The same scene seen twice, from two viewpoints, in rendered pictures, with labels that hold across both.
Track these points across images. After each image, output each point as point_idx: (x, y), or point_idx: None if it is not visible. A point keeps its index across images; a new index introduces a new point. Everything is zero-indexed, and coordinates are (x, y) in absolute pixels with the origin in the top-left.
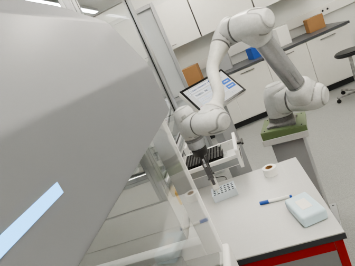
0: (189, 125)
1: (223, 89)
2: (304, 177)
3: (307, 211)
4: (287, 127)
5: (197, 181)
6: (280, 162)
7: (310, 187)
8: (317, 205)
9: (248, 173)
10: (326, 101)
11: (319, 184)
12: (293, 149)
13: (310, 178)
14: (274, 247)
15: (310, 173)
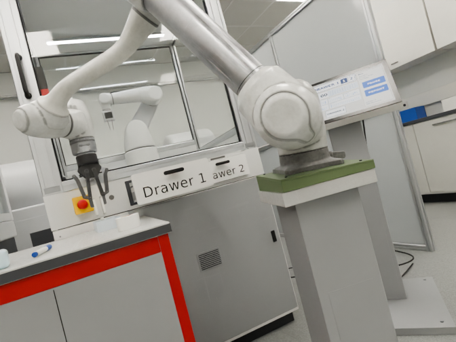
0: None
1: (67, 81)
2: (85, 245)
3: None
4: (275, 176)
5: (197, 215)
6: (162, 220)
7: (44, 258)
8: None
9: (150, 219)
10: (277, 131)
11: (345, 334)
12: (292, 226)
13: (316, 304)
14: None
15: (314, 294)
